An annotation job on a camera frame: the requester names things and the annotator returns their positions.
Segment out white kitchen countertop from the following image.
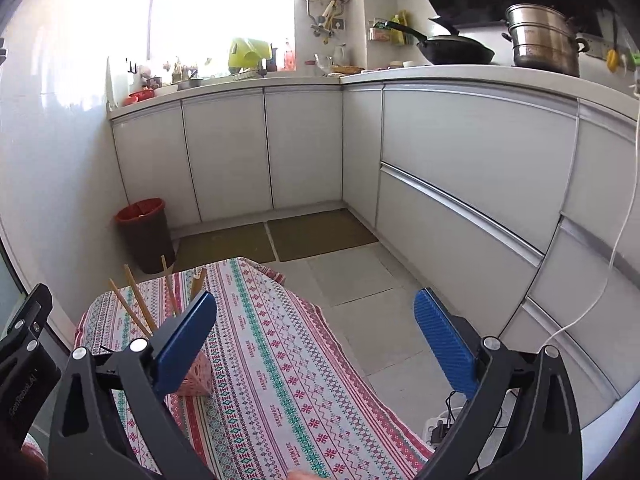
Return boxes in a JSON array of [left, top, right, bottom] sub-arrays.
[[107, 64, 640, 122]]

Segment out stainless steel steamer pot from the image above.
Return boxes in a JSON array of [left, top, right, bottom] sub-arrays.
[[501, 3, 592, 79]]

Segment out white power strip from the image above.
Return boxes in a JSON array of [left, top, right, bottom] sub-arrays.
[[423, 407, 481, 449]]

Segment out thin bamboo chopstick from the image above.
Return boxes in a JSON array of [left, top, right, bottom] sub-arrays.
[[123, 265, 157, 334], [109, 279, 152, 339], [160, 255, 180, 320], [189, 266, 208, 302]]

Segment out black cable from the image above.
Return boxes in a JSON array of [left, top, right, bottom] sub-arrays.
[[444, 389, 506, 431]]

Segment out brown trash bin red rim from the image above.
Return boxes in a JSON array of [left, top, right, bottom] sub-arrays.
[[115, 198, 177, 276]]

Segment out yellow-green plastic jug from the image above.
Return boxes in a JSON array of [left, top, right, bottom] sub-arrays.
[[228, 37, 272, 74]]

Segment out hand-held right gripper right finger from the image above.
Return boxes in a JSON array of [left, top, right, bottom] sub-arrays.
[[413, 287, 584, 480]]

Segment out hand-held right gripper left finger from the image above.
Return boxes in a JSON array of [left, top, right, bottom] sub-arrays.
[[47, 290, 218, 480]]

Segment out pink perforated utensil holder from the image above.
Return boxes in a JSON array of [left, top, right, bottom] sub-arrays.
[[170, 345, 212, 401]]

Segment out red green patterned tablecloth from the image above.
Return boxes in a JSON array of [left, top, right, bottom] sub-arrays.
[[75, 256, 436, 480]]

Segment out bright window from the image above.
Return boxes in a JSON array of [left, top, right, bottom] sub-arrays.
[[147, 0, 297, 63]]

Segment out black wok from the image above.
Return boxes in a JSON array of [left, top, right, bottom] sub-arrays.
[[372, 16, 496, 66]]

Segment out brown floor mat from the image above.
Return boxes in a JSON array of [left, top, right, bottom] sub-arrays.
[[171, 222, 277, 274], [266, 208, 380, 263]]

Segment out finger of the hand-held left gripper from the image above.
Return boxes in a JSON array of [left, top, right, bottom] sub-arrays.
[[0, 284, 62, 461]]

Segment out wall spice rack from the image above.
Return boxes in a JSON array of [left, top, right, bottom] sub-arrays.
[[368, 14, 407, 45]]

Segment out white kitchen cabinets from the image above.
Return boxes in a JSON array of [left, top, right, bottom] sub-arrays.
[[109, 82, 640, 426]]

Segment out white power cable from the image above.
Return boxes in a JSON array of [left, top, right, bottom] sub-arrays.
[[542, 85, 640, 361]]

